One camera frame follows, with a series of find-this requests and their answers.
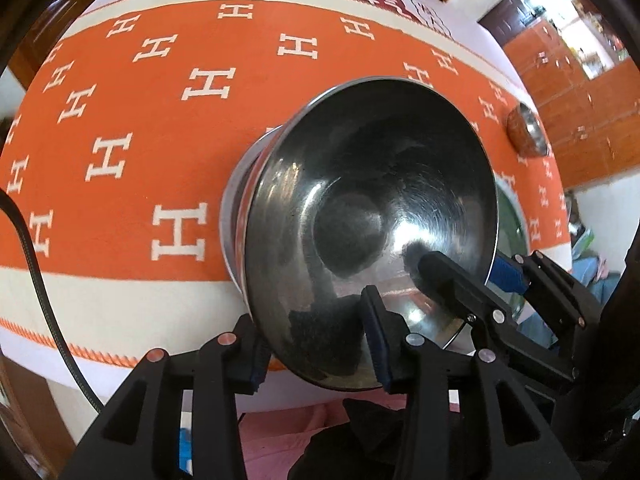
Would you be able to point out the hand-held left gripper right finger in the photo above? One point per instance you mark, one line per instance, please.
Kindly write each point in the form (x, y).
(375, 340)

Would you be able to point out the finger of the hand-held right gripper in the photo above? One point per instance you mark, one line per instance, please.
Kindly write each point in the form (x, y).
(507, 270)
(450, 280)

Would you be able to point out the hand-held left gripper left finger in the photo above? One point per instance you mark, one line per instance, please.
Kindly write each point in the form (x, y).
(257, 365)

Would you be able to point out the green plate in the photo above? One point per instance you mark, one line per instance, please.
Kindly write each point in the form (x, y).
(517, 240)

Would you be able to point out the large shallow steel basin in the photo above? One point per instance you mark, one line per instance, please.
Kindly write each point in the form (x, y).
(235, 210)

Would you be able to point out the pink garment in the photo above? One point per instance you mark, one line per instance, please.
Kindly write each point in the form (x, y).
(280, 440)

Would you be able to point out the dark cloth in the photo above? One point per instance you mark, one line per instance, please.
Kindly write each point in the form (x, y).
(350, 450)

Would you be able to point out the small steel bowl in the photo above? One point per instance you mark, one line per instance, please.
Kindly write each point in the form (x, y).
(530, 135)

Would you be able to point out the orange printed tablecloth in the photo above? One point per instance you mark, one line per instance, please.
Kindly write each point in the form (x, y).
(150, 110)

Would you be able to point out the wooden wall cabinet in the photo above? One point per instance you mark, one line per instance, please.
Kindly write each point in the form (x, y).
(575, 110)

